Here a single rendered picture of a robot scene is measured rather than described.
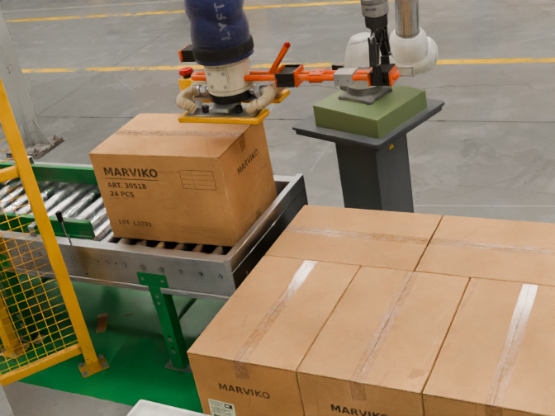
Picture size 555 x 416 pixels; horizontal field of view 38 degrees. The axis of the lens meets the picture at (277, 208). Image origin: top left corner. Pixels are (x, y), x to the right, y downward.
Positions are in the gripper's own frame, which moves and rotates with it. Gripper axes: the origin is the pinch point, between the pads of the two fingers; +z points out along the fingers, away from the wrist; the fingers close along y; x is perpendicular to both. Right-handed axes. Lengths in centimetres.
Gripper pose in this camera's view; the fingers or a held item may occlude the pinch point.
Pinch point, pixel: (381, 73)
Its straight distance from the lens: 282.8
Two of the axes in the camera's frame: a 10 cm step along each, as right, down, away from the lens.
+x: 9.0, 0.7, -4.4
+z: 1.6, 8.7, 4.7
